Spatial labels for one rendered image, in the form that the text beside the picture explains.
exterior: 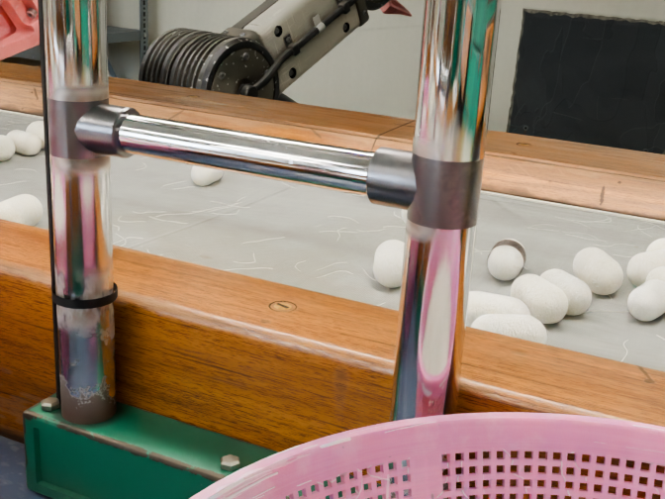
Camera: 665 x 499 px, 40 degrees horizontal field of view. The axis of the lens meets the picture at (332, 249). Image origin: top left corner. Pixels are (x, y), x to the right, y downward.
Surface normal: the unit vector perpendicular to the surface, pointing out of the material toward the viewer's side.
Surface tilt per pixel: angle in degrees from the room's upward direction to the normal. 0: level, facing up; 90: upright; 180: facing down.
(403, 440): 75
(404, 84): 90
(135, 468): 90
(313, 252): 0
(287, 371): 90
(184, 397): 90
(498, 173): 45
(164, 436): 0
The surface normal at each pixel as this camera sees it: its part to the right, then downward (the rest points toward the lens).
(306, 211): 0.05, -0.94
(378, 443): 0.46, 0.05
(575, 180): -0.27, -0.48
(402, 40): -0.51, 0.25
